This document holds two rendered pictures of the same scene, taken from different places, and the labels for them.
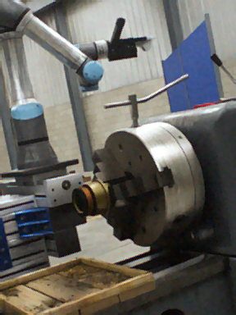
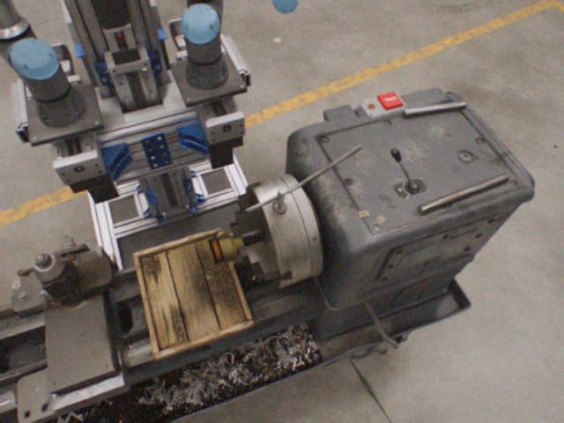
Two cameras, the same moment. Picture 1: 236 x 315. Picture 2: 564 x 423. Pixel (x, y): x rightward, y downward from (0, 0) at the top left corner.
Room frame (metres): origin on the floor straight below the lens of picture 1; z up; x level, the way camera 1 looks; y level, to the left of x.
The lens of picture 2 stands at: (0.78, -0.11, 2.16)
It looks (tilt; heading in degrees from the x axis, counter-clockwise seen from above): 57 degrees down; 10
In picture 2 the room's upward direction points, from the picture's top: 3 degrees clockwise
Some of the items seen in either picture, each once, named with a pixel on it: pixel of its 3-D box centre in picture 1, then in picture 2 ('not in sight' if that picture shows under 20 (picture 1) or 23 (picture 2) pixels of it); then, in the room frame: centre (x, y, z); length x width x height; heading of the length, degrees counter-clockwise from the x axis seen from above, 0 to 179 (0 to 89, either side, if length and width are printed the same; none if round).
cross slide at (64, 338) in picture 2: not in sight; (75, 311); (1.09, 0.53, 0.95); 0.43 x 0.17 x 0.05; 33
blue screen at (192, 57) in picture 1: (192, 117); not in sight; (8.20, -0.94, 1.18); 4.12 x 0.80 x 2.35; 4
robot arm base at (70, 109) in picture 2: not in sight; (56, 99); (1.65, 0.78, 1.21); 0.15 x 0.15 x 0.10
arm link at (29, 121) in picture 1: (29, 120); (202, 32); (1.94, 0.37, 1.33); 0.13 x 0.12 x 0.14; 13
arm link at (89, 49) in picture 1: (82, 53); not in sight; (2.12, 0.14, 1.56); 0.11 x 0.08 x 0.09; 103
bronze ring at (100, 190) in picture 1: (94, 198); (226, 247); (1.32, 0.13, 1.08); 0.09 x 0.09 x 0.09; 33
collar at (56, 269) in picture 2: not in sight; (47, 264); (1.14, 0.56, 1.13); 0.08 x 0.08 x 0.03
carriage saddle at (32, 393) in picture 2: not in sight; (66, 327); (1.05, 0.56, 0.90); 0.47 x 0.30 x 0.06; 33
